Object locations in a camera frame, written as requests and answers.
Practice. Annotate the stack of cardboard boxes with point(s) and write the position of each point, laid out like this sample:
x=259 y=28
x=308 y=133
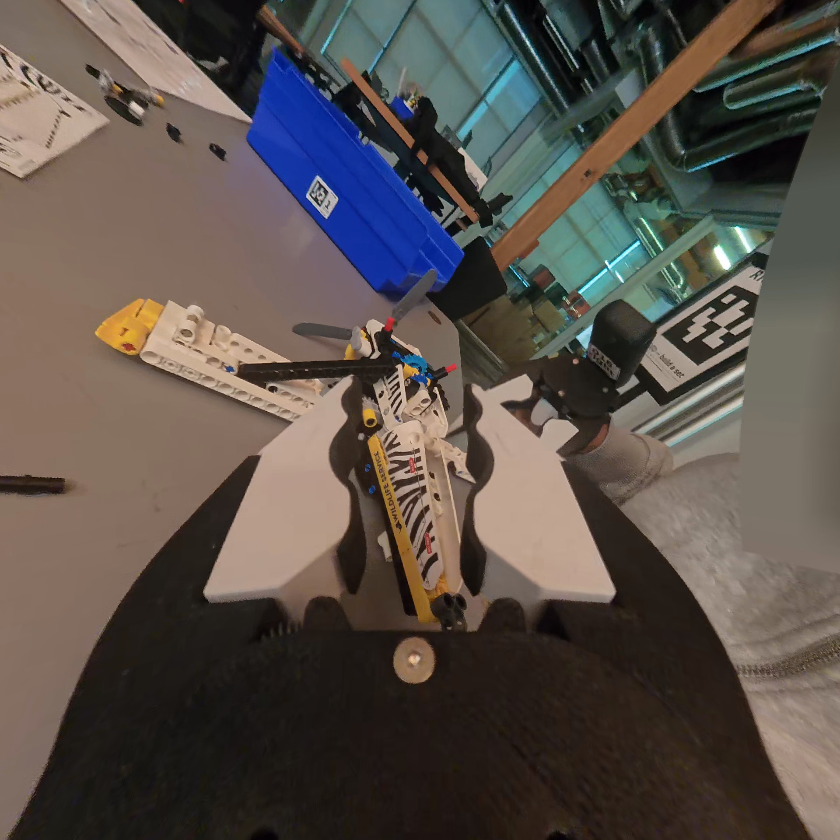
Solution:
x=525 y=315

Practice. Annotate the lego instruction booklet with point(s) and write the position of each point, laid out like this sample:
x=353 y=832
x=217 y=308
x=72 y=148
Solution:
x=164 y=59

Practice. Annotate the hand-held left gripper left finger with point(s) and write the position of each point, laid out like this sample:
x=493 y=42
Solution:
x=275 y=525

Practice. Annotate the wooden-top table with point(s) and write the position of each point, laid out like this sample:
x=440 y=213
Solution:
x=394 y=118

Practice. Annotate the wooden ceiling beam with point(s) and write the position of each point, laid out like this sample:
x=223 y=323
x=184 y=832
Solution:
x=623 y=131

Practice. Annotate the blue plastic bin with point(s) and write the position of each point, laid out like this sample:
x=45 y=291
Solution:
x=348 y=184

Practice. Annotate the black lego axle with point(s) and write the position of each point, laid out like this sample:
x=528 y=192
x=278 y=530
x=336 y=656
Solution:
x=33 y=485

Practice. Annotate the person's right hand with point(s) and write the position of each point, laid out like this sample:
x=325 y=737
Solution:
x=520 y=415

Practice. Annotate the white lego connector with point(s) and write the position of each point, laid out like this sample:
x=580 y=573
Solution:
x=115 y=84

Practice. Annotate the black box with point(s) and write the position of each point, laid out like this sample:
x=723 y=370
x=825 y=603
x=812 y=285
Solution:
x=469 y=279

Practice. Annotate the small toy wheel assembly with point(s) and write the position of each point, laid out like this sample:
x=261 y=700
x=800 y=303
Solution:
x=126 y=110

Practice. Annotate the metal ventilation ducts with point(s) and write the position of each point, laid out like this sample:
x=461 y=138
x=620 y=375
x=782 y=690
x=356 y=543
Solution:
x=689 y=79

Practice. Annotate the instruction sheet left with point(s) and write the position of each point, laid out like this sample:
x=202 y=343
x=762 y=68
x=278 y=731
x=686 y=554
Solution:
x=39 y=118

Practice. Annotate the grey sweatshirt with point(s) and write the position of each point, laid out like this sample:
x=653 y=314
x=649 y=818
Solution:
x=754 y=656

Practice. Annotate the white zebra-striped lego plane model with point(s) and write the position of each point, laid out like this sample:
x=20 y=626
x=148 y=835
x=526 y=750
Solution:
x=410 y=472

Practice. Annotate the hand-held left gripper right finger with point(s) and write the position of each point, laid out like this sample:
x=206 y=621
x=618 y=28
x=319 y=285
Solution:
x=544 y=525

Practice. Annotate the person's right forearm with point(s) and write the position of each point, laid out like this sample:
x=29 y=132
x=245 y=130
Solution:
x=623 y=463

